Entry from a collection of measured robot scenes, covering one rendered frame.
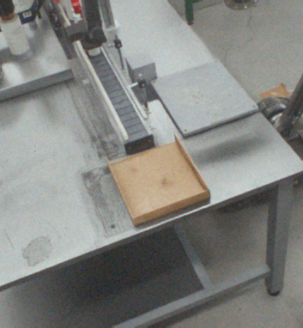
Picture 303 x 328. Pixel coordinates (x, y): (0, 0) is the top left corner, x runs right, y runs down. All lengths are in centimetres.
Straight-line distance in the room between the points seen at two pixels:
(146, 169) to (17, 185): 45
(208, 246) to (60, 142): 98
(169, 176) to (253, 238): 95
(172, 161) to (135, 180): 15
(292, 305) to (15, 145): 135
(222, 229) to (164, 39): 97
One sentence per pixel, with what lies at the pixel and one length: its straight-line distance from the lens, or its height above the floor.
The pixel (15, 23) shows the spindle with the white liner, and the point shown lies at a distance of 225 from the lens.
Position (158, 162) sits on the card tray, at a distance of 174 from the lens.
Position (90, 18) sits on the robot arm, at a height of 117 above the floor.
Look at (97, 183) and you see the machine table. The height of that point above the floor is 83.
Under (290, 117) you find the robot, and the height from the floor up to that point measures 42.
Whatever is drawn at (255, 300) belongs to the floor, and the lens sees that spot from 235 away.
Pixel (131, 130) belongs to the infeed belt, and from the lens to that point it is 181.
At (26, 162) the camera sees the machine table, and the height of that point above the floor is 83.
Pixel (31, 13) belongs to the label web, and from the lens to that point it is 250.
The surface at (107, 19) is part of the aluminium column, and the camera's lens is 248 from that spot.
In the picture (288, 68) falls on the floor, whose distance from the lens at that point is 355.
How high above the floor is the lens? 205
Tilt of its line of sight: 48 degrees down
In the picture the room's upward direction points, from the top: 10 degrees counter-clockwise
